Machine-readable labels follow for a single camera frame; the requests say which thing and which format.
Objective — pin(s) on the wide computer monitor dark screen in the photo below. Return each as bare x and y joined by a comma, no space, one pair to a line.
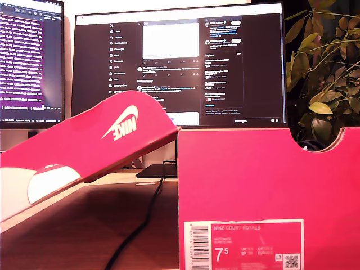
253,70

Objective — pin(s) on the computer monitor with purple text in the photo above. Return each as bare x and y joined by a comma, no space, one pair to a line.
25,56

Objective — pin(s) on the black monitor mount block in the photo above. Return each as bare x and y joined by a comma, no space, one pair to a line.
32,134

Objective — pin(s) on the black flat monitor base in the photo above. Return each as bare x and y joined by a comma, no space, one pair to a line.
153,171

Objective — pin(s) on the red Nike shoebox with lid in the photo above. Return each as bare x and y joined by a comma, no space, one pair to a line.
239,174

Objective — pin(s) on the green leafy potted plant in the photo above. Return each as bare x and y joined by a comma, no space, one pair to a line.
323,84

